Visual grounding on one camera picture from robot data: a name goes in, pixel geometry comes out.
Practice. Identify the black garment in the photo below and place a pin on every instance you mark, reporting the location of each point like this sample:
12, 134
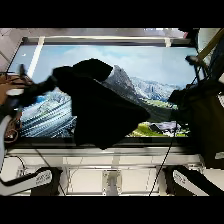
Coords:
100, 110

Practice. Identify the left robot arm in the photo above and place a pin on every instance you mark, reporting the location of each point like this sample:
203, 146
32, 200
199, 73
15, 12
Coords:
33, 90

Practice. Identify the brown garment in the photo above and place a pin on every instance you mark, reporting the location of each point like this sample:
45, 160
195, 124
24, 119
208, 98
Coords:
6, 88

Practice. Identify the silver frame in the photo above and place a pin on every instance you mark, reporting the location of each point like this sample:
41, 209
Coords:
111, 181

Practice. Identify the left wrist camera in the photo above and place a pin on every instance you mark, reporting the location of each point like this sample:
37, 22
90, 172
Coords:
22, 70

